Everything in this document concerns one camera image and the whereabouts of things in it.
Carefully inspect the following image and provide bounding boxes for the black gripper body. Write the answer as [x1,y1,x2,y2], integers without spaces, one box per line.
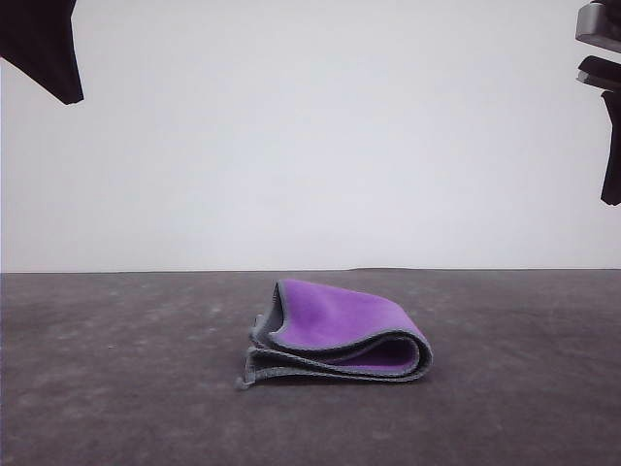
[575,54,621,94]

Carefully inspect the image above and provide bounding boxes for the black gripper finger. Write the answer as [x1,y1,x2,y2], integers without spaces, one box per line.
[599,88,621,206]
[0,0,85,106]

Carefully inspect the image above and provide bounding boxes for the purple towel with grey hem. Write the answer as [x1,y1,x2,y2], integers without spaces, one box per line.
[234,278,434,393]

